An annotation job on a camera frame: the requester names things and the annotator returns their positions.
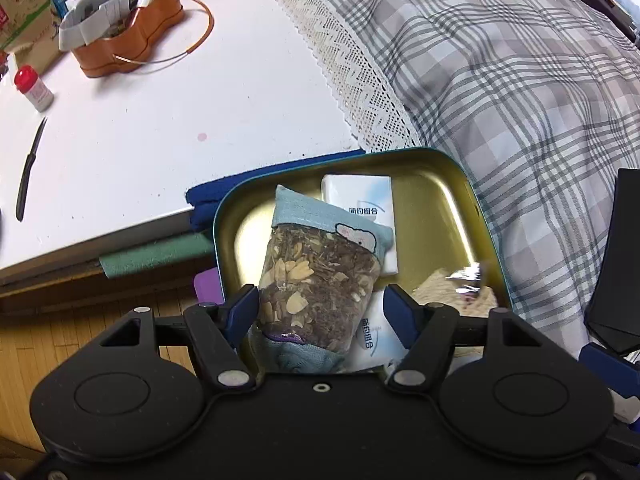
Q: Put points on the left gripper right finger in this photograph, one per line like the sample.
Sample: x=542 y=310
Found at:
x=426 y=332

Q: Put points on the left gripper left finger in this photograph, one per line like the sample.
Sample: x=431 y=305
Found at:
x=215 y=332

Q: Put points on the blue tissue pack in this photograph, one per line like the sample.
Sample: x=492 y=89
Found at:
x=620 y=376

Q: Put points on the small white tissue pack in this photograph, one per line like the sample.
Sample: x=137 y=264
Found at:
x=375 y=343

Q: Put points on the teal gold metal tin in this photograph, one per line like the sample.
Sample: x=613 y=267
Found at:
x=439 y=225

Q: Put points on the black box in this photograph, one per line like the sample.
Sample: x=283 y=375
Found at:
x=613 y=312

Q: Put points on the black pen knife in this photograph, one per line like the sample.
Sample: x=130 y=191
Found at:
x=27 y=169

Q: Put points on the grey plaid bed cover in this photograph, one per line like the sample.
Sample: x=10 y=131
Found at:
x=536 y=100

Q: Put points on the red cap white bottle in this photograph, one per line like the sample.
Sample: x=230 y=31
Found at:
x=28 y=82

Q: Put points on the cardboard box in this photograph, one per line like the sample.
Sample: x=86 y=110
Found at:
x=29 y=30

